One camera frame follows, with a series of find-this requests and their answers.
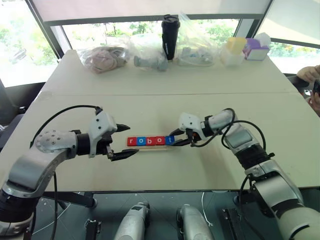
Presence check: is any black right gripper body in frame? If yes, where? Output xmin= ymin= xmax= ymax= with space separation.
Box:
xmin=186 ymin=128 xmax=201 ymax=147

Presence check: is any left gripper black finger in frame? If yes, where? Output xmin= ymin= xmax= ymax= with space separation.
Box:
xmin=115 ymin=123 xmax=131 ymax=134
xmin=109 ymin=148 xmax=140 ymax=162

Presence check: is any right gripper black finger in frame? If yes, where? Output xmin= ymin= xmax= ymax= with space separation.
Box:
xmin=167 ymin=127 xmax=187 ymax=137
xmin=172 ymin=138 xmax=193 ymax=147

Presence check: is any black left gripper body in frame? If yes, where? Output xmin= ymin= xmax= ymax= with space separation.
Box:
xmin=96 ymin=136 xmax=114 ymax=161

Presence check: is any wooden letter tray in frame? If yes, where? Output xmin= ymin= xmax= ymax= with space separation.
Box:
xmin=126 ymin=144 xmax=180 ymax=153

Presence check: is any silver rounded robot leg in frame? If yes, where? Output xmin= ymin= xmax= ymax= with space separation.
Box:
xmin=176 ymin=204 xmax=215 ymax=240
xmin=114 ymin=201 xmax=151 ymax=240

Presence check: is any black table foot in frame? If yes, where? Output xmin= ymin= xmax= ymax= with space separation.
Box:
xmin=233 ymin=191 xmax=255 ymax=205
xmin=41 ymin=191 xmax=98 ymax=208

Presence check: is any plastic bag with pink cloth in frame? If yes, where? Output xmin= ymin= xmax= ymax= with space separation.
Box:
xmin=79 ymin=45 xmax=131 ymax=75

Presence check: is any grey plastic toy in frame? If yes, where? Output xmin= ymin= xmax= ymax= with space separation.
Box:
xmin=133 ymin=55 xmax=169 ymax=73

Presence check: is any clear crumpled plastic bag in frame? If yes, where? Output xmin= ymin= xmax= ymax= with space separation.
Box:
xmin=119 ymin=34 xmax=168 ymax=73

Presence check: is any tall clear bag with items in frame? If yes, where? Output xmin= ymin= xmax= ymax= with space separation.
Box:
xmin=176 ymin=11 xmax=222 ymax=67

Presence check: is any white square container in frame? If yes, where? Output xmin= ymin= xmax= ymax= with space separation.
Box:
xmin=219 ymin=44 xmax=247 ymax=68

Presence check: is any black travel tumbler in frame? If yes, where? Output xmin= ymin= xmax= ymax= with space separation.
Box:
xmin=161 ymin=14 xmax=181 ymax=61

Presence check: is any yellow cup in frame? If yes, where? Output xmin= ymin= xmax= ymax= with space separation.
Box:
xmin=226 ymin=36 xmax=248 ymax=55

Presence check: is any black office chair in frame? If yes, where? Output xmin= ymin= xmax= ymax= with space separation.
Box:
xmin=0 ymin=77 xmax=47 ymax=151

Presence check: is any purple tissue box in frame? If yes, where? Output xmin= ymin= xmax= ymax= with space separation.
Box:
xmin=243 ymin=32 xmax=272 ymax=62

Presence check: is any wide white roller blind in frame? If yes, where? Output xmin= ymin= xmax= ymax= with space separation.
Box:
xmin=31 ymin=0 xmax=273 ymax=23

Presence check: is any seated bystander person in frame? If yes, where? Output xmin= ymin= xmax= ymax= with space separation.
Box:
xmin=296 ymin=64 xmax=320 ymax=113

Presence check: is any narrow white roller blind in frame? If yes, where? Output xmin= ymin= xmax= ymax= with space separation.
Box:
xmin=257 ymin=0 xmax=320 ymax=46

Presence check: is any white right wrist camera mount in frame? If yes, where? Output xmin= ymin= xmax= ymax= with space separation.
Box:
xmin=178 ymin=112 xmax=206 ymax=141

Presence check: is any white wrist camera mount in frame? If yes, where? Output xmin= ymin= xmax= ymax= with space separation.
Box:
xmin=87 ymin=110 xmax=118 ymax=158
xmin=178 ymin=112 xmax=206 ymax=141

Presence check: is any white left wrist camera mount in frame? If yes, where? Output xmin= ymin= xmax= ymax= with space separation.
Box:
xmin=87 ymin=110 xmax=118 ymax=158

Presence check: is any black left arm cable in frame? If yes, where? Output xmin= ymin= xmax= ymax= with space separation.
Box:
xmin=29 ymin=104 xmax=104 ymax=240

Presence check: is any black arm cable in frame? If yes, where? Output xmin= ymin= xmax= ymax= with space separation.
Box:
xmin=29 ymin=104 xmax=104 ymax=240
xmin=191 ymin=107 xmax=276 ymax=221

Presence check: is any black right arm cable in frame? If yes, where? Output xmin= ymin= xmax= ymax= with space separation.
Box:
xmin=191 ymin=107 xmax=276 ymax=221

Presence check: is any white floor cord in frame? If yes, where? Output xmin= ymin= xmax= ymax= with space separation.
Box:
xmin=201 ymin=191 xmax=213 ymax=227

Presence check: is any black floor bracket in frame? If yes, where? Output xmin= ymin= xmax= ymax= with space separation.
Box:
xmin=221 ymin=207 xmax=242 ymax=240
xmin=84 ymin=219 xmax=103 ymax=240

